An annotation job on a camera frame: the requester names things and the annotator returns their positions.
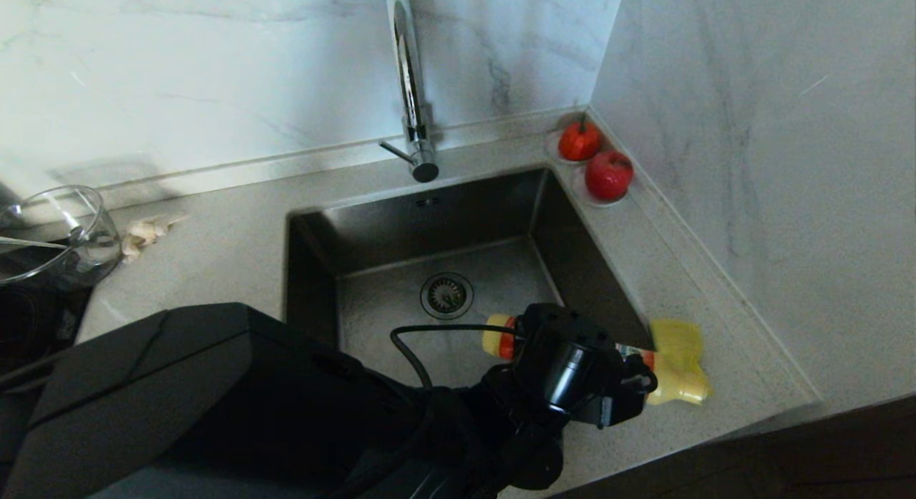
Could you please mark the black cooktop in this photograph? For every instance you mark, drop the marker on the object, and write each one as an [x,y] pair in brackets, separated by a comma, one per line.
[36,320]

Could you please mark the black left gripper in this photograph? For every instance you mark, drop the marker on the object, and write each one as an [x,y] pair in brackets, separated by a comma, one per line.
[572,370]

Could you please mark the garlic bulb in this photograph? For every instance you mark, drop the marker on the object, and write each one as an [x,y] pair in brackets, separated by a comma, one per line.
[143,234]

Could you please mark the round metal drain strainer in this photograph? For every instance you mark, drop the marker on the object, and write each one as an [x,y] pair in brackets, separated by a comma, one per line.
[446,296]

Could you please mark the red apple on dish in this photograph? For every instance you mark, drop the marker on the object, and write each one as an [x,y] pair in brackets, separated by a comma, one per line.
[580,192]

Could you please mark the clear glass bowl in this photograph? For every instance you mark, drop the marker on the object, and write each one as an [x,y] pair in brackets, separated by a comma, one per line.
[86,248]

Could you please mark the chrome faucet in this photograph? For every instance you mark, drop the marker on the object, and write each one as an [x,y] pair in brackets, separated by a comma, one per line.
[411,91]

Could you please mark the yellow green sponge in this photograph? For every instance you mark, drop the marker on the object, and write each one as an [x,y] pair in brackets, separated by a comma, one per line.
[683,341]

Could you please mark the metal utensil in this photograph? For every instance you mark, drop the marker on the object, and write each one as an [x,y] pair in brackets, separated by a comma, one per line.
[32,243]

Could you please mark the stainless steel sink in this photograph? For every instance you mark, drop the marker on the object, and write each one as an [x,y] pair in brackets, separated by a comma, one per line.
[429,220]

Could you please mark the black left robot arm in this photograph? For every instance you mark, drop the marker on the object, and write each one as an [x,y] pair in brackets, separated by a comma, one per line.
[215,413]

